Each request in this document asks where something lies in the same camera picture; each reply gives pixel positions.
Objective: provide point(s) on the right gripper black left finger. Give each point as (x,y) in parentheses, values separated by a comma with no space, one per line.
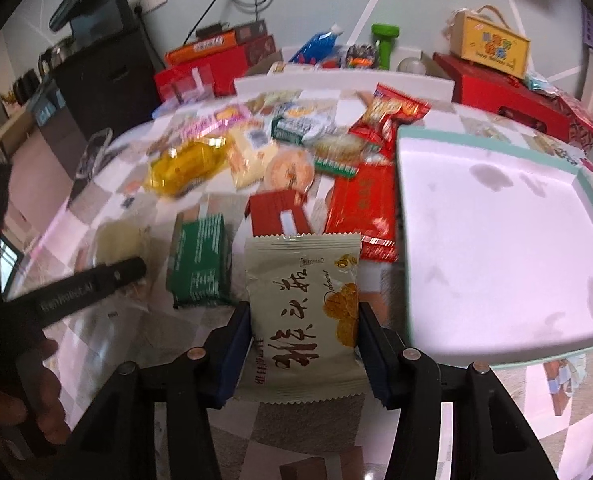
(114,439)

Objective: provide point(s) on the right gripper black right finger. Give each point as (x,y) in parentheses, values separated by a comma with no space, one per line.
(491,437)

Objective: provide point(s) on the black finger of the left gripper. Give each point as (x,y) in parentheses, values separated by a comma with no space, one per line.
(44,306)

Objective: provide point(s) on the round pale cake packet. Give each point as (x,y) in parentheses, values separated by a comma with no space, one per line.
(118,240)

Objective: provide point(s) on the yellow transparent snack packet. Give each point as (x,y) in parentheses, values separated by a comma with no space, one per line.
(184,167)

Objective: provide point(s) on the cream peach cake snack packet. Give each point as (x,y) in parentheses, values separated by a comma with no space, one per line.
(303,293)

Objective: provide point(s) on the small dark red box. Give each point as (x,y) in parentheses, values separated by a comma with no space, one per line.
(278,213)

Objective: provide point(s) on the pink swiss roll packet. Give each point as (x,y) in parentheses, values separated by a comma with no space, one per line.
(214,122)

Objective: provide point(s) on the red gold snack packet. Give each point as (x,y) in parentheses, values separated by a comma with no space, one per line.
(365,204)

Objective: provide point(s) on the beige barcode snack packet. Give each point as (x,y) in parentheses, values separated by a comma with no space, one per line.
(251,150)

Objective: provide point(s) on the round cake clear green packet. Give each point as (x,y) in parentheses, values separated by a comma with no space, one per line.
(296,167)

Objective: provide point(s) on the white green snack packet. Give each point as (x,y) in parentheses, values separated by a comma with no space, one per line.
(301,124)

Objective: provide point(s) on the red cracker snack bag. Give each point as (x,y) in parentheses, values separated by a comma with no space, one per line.
(386,111)

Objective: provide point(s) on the white tray with teal rim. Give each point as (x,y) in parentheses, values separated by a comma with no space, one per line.
(498,249)

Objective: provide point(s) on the black cabinet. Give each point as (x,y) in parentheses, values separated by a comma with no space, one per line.
(107,81)

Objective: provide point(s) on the orange long box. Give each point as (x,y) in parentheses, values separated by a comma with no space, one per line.
(223,41)

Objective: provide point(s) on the red box stack left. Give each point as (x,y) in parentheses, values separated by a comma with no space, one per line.
(219,66)

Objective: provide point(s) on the large red gift box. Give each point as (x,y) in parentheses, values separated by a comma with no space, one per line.
(501,94)

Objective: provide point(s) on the cardboard box white front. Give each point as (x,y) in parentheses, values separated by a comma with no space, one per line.
(434,85)

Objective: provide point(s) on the blue bead bottle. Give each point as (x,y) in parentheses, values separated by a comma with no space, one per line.
(318,47)

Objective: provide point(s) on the clear round ball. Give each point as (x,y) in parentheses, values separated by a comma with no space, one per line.
(412,66)

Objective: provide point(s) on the green dumbbell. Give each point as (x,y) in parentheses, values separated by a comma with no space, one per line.
(385,36)

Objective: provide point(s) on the yellow gift box with handle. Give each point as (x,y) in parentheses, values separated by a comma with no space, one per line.
(484,37)

